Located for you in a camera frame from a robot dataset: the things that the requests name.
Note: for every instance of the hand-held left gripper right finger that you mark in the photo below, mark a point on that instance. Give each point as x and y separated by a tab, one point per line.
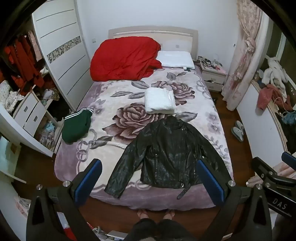
209	179

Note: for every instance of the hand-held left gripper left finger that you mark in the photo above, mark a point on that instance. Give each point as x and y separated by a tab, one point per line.
89	179

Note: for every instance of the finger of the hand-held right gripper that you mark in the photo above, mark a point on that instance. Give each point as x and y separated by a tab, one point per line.
289	158
261	168

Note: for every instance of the black leather jacket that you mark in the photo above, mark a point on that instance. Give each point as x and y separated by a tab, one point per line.
166	157

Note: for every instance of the hanging red clothes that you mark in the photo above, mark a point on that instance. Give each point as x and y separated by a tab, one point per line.
22	62

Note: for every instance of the grey slipper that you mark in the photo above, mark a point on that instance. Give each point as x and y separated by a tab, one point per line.
237	134
240	126

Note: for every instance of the green pants with white stripes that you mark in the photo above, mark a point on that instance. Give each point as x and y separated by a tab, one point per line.
76	126

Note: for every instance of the pink garment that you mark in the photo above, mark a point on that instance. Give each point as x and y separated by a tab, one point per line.
266	96

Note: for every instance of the person's legs in dark pants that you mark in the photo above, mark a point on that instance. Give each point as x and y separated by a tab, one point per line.
159	229

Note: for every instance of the floral purple bed blanket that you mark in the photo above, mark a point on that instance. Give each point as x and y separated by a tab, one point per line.
129	118

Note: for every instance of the white plush toy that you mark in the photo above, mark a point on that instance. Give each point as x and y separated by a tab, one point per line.
275	71

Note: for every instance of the white drawer unit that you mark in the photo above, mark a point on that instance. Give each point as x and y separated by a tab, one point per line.
31	113

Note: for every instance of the folded white fluffy blanket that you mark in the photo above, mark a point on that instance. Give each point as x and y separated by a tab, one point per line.
159	100

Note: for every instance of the white nightstand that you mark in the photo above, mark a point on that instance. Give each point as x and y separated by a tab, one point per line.
214	77

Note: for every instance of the pink floral curtain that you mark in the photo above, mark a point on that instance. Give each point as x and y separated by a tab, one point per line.
245	55

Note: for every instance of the white pillow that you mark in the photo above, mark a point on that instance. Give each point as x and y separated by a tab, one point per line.
174	59

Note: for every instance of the red quilt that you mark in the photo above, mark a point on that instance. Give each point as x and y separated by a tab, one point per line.
124	58

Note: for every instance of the white wardrobe sliding door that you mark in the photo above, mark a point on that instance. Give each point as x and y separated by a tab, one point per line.
60	53

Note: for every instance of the white bed headboard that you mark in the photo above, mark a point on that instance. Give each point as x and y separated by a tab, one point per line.
180	37

